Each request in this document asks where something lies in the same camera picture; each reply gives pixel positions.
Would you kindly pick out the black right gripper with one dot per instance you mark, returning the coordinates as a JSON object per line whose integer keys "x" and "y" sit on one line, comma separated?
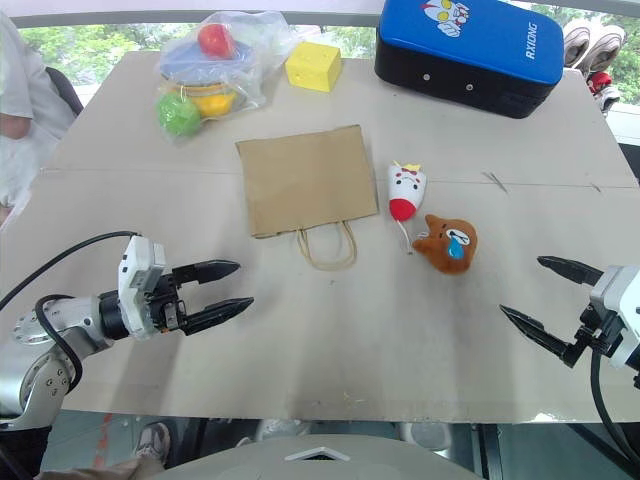
{"x": 602, "y": 332}

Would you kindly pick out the yellow toy fruit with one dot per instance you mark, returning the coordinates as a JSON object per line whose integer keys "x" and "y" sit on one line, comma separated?
{"x": 215, "y": 102}

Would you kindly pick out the blue toy plate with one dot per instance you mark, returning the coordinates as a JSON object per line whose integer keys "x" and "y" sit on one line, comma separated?
{"x": 200, "y": 62}

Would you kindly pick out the grey sneaker with trouser leg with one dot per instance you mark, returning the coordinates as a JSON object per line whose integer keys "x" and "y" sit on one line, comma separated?
{"x": 152, "y": 440}

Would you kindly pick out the black chair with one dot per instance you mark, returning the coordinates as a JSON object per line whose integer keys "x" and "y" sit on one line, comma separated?
{"x": 67, "y": 90}

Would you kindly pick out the brown poop plush toy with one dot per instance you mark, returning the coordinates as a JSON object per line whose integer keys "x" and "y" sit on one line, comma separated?
{"x": 445, "y": 250}

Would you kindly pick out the yellow cheese block toy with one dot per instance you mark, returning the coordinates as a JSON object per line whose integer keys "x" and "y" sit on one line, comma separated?
{"x": 310, "y": 65}

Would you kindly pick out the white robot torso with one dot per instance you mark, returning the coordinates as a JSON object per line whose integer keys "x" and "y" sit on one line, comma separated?
{"x": 320, "y": 460}

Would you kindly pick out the person in white clothes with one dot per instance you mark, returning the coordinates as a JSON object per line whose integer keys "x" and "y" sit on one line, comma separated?
{"x": 20, "y": 110}

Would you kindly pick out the red and white shoe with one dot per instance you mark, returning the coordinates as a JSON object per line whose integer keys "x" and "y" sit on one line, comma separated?
{"x": 602, "y": 90}

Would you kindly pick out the clear plastic bag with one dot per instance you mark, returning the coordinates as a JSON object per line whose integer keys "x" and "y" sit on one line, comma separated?
{"x": 250, "y": 65}

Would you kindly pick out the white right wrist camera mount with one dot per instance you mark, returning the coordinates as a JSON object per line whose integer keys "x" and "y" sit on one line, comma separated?
{"x": 620, "y": 295}

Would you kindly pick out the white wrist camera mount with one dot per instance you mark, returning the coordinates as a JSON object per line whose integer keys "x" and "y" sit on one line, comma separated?
{"x": 131, "y": 265}
{"x": 620, "y": 295}

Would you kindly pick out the green toy fruit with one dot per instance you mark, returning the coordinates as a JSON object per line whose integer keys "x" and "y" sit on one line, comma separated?
{"x": 177, "y": 115}

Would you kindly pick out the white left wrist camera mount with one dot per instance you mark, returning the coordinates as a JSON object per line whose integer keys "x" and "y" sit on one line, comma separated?
{"x": 131, "y": 265}

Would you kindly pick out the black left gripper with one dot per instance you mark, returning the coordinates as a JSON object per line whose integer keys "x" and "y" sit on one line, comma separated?
{"x": 167, "y": 305}

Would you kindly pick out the grey white sneaker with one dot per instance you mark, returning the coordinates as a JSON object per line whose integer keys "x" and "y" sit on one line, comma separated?
{"x": 575, "y": 42}
{"x": 605, "y": 47}

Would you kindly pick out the white red plush toy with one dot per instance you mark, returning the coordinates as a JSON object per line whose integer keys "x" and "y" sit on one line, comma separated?
{"x": 407, "y": 192}

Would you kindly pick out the blue and black cartoon case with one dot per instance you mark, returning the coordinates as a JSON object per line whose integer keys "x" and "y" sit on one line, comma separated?
{"x": 465, "y": 50}

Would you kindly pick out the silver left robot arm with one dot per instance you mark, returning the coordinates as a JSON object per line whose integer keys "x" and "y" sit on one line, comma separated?
{"x": 75, "y": 312}

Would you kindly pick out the white shoe under table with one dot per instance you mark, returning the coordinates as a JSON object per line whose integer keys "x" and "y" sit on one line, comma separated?
{"x": 280, "y": 429}

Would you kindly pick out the red toy apple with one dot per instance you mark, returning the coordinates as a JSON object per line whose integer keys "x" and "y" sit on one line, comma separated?
{"x": 215, "y": 40}

